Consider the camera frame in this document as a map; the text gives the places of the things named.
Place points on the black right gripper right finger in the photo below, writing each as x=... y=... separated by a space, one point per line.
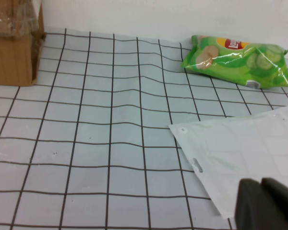
x=285 y=203

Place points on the white plastic zip bag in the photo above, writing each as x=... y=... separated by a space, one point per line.
x=242 y=148

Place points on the taped brown cardboard box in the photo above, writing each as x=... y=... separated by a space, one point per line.
x=9 y=64

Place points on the white black-grid tablecloth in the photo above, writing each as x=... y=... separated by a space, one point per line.
x=98 y=143

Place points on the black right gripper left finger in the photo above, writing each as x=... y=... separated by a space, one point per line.
x=252 y=210

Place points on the green Lay's cucumber chip bag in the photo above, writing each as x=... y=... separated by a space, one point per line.
x=230 y=64

